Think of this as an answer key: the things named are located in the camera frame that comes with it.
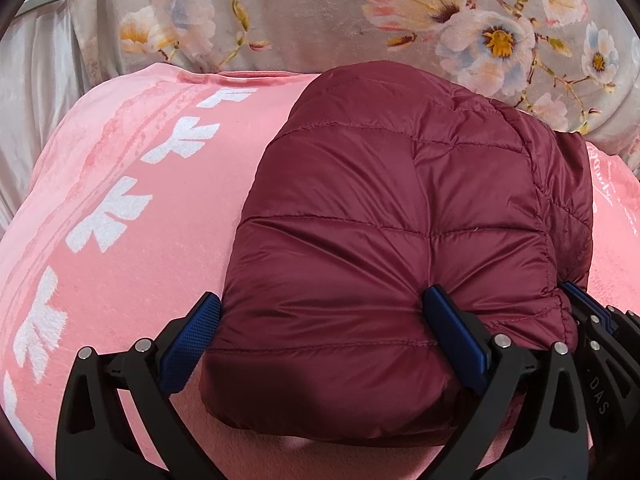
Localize pink blanket with white print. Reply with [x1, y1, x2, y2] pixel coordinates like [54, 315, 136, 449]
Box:
[0, 62, 640, 480]

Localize maroon puffer jacket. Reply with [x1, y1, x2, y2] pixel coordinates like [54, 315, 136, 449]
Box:
[199, 60, 596, 448]

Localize thin grey rod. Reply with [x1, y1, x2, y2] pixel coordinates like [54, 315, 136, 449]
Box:
[20, 0, 68, 13]

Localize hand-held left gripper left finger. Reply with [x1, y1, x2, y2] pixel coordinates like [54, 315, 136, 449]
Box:
[55, 290, 222, 480]

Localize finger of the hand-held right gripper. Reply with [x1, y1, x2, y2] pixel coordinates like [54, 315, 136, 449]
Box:
[569, 282, 640, 361]
[558, 281, 608, 361]

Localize grey satin sheet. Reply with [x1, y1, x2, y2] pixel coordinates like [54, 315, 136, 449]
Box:
[0, 0, 101, 241]

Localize grey floral blanket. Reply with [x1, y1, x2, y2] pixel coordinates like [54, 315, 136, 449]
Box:
[67, 0, 640, 148]

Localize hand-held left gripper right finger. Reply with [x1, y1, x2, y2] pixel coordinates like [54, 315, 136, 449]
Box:
[423, 284, 592, 480]

